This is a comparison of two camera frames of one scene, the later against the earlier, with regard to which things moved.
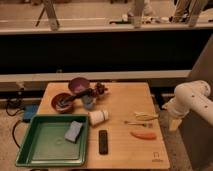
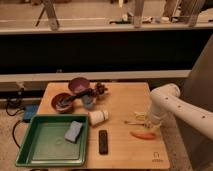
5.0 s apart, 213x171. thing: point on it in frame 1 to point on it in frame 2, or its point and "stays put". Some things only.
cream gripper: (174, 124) to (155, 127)
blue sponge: (73, 131) stays put
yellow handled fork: (148, 124) stays put
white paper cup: (97, 117) stays put
